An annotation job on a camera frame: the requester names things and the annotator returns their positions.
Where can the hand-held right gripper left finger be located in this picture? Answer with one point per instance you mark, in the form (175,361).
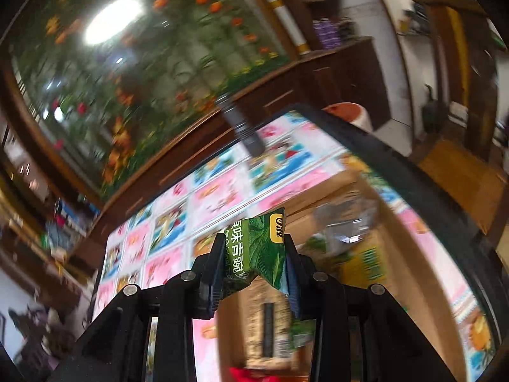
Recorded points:
(216,276)

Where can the red snack packet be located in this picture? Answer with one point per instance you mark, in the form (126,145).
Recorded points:
(248,375)

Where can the white tube with yellow band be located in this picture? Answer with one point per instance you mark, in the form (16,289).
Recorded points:
(284,16)

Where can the dark metal clutter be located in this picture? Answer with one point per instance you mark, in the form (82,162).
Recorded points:
(415,16)

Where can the green leaf snack packet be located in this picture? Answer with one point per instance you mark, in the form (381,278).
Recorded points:
(258,254)

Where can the clear green-edged snack packet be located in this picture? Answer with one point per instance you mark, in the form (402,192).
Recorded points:
(266,326)

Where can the printed pink tablecloth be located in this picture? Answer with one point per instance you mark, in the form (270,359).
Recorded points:
(214,199)

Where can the yellow green snack packet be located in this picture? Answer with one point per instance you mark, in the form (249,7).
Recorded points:
(370,264)

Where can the black jug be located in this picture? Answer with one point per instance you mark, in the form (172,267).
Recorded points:
(431,107)

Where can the dark wooden cabinet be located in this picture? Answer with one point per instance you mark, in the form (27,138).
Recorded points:
(338,75)

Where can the wooden post with yellow strip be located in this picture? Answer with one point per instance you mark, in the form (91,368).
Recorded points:
(453,47)

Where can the cardboard box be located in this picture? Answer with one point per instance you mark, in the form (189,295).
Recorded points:
(310,203)

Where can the large silver snack packet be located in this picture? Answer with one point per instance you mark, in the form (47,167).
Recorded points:
(344,223)

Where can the flower painted glass screen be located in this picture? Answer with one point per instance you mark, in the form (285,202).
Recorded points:
(139,67)

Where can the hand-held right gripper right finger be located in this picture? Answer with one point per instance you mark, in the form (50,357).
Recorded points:
(292,282)

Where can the purple bottle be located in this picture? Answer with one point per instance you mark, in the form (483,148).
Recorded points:
(334,32)
(320,34)

